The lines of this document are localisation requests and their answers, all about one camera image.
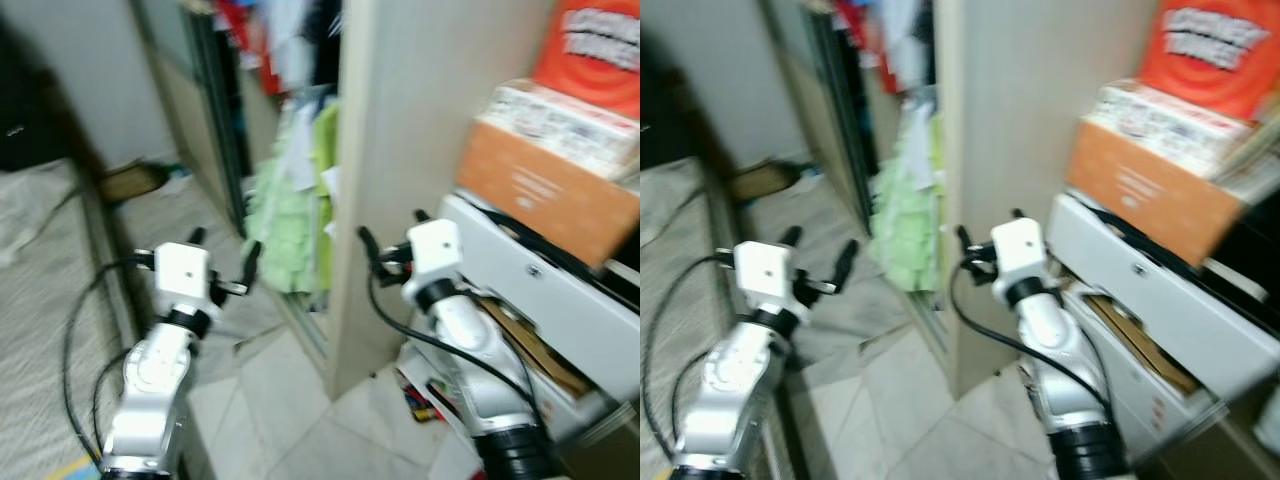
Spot light green hanging clothes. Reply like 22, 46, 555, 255
868, 100, 946, 293
245, 95, 341, 296

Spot brown floor mat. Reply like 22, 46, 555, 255
730, 162, 801, 203
100, 162, 171, 206

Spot beige wooden wardrobe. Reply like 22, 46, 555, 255
130, 0, 561, 401
765, 0, 1171, 396

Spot orange cardboard box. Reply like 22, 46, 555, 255
455, 120, 641, 269
1065, 120, 1246, 266

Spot grey quilted mattress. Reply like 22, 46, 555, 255
640, 160, 721, 480
0, 160, 131, 480

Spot small colourful floor toys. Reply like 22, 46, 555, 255
400, 380, 446, 423

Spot white drawer cabinet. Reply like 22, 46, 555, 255
1045, 192, 1280, 441
400, 192, 641, 451

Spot white printed flat box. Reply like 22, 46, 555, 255
480, 82, 641, 181
1085, 80, 1261, 181

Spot red hanging cloth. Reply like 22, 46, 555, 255
835, 0, 901, 96
215, 0, 281, 96

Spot white hanging cloth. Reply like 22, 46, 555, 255
885, 0, 936, 91
265, 0, 321, 91

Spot red cartoon print box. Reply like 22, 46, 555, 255
1140, 0, 1280, 121
530, 0, 641, 119

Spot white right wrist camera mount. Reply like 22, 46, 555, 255
405, 220, 466, 286
990, 217, 1051, 283

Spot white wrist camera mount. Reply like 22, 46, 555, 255
405, 220, 466, 286
990, 217, 1051, 283
733, 240, 796, 311
155, 242, 213, 313

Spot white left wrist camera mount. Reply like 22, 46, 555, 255
733, 240, 796, 311
155, 242, 213, 313

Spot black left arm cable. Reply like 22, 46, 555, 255
60, 255, 151, 466
642, 255, 741, 471

